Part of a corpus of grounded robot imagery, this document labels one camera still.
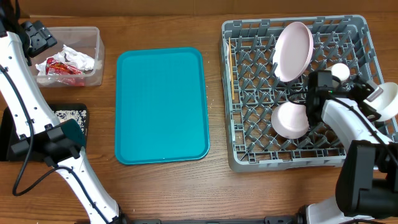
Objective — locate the pink plate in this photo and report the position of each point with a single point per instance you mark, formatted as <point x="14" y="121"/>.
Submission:
<point x="293" y="51"/>

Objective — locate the teal serving tray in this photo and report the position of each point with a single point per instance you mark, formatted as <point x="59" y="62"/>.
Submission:
<point x="161" y="112"/>

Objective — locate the grey dishwasher rack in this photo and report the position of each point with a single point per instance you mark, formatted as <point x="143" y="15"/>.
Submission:
<point x="253" y="145"/>

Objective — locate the wooden chopstick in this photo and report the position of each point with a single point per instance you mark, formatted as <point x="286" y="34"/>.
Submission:
<point x="230" y="62"/>

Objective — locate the white bowl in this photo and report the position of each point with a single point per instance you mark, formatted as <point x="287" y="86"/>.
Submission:
<point x="386" y="103"/>

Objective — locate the white upside-down cup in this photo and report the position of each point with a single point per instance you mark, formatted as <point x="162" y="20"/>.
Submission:
<point x="340" y="71"/>

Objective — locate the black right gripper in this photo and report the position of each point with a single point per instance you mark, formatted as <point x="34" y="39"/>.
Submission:
<point x="369" y="109"/>

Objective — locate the food scraps pile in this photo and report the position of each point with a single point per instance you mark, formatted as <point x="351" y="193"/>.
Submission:
<point x="80" y="116"/>

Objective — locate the pink bowl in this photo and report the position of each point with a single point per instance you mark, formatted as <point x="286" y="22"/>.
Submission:
<point x="290" y="120"/>

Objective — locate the clear plastic bin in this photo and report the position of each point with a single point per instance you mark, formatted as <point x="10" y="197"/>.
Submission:
<point x="86" y="40"/>

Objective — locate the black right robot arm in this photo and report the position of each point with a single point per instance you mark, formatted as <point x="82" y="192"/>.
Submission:
<point x="366" y="190"/>

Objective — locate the black waste tray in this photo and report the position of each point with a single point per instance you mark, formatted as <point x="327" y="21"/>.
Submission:
<point x="9" y="135"/>

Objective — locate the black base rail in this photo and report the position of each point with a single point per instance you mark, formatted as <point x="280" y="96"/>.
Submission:
<point x="267" y="220"/>

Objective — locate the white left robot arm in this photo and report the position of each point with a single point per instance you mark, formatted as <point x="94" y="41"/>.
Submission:
<point x="61" y="145"/>

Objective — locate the white tissue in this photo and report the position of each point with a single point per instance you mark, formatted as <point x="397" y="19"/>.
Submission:
<point x="68" y="55"/>

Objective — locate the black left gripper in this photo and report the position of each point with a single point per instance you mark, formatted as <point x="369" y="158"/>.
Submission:
<point x="41" y="38"/>

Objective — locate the red snack wrapper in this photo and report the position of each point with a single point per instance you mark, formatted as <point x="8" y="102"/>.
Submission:
<point x="66" y="72"/>

